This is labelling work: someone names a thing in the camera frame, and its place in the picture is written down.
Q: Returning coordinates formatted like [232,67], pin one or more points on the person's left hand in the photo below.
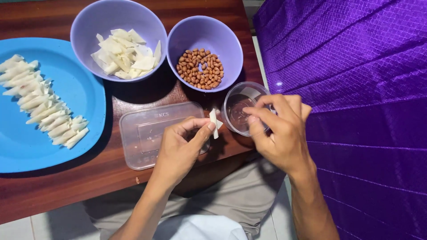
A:
[178,153]

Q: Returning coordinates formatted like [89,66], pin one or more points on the person's right hand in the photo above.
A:
[287,136]

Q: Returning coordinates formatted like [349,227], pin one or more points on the single white wrapper strip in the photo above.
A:
[213,115]

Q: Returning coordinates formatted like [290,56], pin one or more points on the clear rectangular plastic lid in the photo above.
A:
[140,133]

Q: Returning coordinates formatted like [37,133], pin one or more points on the clear round plastic cup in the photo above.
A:
[238,100]

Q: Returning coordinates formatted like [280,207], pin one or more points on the person's grey trousers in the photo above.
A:
[233,196]

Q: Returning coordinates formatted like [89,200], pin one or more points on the person's white shirt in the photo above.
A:
[200,230]

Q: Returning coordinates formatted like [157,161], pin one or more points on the heap of brown peanuts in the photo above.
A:
[200,70]

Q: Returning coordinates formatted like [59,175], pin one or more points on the shiny purple cloth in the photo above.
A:
[360,83]

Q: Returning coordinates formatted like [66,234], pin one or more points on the pile of flat wrapper pieces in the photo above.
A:
[123,55]

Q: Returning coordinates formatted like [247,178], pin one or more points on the blue plastic plate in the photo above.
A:
[73,100]

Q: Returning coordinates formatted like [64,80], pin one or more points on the small lavender bowl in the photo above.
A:
[206,33]

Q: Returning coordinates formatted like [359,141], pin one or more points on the row of folded white wrappers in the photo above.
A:
[40,103]

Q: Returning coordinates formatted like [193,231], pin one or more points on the large lavender bowl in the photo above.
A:
[100,20]

